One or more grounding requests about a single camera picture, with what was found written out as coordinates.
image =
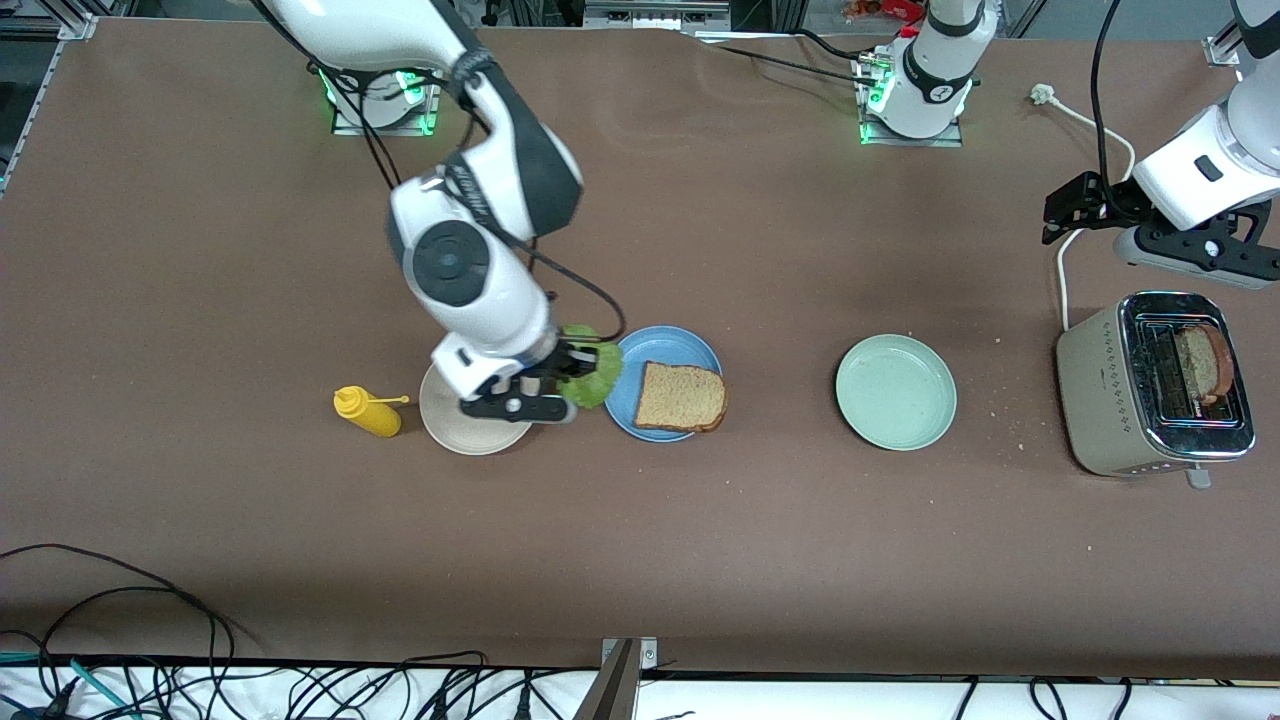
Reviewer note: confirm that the aluminium frame profile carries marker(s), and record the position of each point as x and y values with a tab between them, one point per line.
1218	50
75	28

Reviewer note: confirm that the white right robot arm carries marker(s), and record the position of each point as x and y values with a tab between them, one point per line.
470	300

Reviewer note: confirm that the aluminium bracket post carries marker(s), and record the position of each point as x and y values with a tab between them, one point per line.
612	690

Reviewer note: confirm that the blue round plate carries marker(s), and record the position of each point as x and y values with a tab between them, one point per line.
670	345

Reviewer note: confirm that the beige chrome toaster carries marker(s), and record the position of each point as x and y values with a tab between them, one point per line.
1100	390

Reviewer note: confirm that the brown bread slice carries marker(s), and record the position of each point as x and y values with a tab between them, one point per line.
1200	365
680	397

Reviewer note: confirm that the green lettuce leaf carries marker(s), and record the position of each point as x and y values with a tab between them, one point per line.
600	385

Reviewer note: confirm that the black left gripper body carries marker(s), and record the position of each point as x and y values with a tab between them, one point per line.
1108	201

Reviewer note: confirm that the white round plate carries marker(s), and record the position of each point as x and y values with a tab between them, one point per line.
445	425

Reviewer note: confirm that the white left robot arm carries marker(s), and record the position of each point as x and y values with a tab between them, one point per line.
935	70

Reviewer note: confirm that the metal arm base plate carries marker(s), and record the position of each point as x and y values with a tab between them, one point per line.
945	142
436	110

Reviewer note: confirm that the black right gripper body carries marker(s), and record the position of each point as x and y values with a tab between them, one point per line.
553	362

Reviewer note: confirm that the grey metal box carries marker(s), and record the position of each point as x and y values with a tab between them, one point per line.
660	15

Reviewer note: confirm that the pale green round plate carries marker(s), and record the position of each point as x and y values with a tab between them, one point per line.
896	392

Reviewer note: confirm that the red object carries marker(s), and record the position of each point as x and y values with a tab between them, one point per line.
885	8

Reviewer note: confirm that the yellow squeeze bottle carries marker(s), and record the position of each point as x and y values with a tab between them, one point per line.
372	412

